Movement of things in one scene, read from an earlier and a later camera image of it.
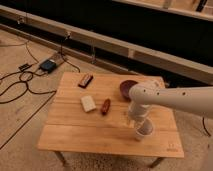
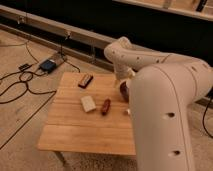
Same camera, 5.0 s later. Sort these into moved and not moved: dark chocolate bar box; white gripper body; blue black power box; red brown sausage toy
Moved: white gripper body
Not moved: red brown sausage toy; blue black power box; dark chocolate bar box
